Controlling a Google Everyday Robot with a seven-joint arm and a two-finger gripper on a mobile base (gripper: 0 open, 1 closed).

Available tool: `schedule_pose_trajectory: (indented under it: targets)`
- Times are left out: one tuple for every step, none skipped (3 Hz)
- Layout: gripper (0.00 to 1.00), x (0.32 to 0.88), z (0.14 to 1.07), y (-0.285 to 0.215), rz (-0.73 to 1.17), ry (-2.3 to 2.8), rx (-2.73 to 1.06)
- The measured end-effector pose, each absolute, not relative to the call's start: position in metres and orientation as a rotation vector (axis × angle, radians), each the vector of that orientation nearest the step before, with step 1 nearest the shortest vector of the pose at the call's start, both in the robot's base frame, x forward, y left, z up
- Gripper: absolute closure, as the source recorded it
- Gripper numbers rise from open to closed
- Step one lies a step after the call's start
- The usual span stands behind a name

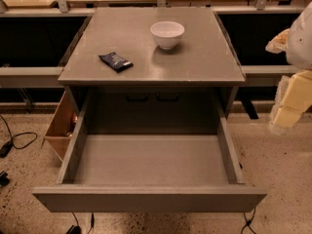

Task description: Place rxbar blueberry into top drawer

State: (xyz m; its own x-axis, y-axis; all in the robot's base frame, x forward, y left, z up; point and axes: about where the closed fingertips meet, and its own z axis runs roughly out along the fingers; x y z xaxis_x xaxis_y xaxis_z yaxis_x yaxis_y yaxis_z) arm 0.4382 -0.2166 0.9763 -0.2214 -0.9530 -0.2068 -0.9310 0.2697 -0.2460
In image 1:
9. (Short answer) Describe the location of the dark blue rxbar wrapper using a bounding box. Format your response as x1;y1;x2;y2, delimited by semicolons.
99;52;134;73

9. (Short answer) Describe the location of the grey cabinet with top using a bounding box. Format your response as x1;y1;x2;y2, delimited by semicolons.
58;8;245;135

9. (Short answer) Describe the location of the grey open top drawer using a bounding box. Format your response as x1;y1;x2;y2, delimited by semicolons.
31;91;268;214

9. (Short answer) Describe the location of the black cable left floor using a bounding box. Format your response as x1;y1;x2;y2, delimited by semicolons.
0;114;39;150

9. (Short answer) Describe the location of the black plug bottom left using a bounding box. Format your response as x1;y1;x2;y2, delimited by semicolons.
65;214;95;234

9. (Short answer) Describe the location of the white ceramic bowl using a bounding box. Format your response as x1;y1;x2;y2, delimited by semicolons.
150;21;184;50

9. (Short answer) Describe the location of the black cable bottom right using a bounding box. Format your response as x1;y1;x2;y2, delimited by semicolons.
240;208;257;234

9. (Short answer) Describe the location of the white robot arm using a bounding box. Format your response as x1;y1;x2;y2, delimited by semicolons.
265;3;312;135

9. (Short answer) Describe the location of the black power adapter left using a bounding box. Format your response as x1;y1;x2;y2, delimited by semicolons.
0;140;13;158

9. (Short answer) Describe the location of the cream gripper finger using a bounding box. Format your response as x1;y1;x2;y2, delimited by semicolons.
268;70;312;135
265;29;290;54

